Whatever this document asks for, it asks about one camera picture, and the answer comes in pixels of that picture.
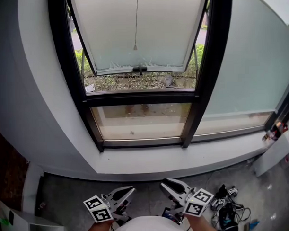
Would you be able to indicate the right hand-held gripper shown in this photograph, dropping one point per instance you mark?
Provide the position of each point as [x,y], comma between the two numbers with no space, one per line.
[197,203]

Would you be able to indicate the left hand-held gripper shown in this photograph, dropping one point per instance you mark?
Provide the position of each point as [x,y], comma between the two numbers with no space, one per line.
[98,209]

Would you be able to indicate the person's left forearm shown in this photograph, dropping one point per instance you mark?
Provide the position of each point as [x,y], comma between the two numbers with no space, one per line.
[96,230]

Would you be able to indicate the person's right forearm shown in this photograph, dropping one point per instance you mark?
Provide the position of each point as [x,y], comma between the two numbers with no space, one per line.
[202,225]

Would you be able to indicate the small black screen device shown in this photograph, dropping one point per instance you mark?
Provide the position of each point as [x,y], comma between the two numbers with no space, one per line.
[167,213]

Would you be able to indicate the person in white shirt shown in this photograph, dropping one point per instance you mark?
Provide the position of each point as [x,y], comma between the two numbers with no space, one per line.
[150,227]

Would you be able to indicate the clear low window pane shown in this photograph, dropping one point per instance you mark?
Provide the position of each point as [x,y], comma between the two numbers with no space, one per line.
[140,127]

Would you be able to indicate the blue tool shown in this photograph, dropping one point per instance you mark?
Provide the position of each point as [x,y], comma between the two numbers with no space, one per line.
[254,223]

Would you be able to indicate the white cabinet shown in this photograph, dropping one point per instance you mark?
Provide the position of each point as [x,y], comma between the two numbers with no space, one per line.
[32,228]

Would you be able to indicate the white shelf unit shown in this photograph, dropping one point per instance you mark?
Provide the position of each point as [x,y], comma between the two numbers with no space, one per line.
[273,155]

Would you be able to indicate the grey pot outside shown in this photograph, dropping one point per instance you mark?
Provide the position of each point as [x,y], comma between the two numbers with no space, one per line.
[168,80]

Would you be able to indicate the black plate on cabinet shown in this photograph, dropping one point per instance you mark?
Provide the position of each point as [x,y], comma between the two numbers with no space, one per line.
[11,218]

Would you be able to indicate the white plastic scrap outside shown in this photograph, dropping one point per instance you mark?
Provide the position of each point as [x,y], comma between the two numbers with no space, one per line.
[90,88]

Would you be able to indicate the small green object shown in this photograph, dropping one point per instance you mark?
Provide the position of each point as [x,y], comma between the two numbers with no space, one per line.
[2,221]

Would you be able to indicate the large frosted glass pane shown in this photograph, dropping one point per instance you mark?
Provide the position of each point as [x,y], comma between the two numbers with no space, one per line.
[246,61]

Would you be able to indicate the frosted awning window sash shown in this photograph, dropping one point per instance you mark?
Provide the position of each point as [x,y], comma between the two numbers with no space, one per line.
[108,31]

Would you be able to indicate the black window frame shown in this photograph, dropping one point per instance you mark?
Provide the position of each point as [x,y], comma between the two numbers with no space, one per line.
[139,99]

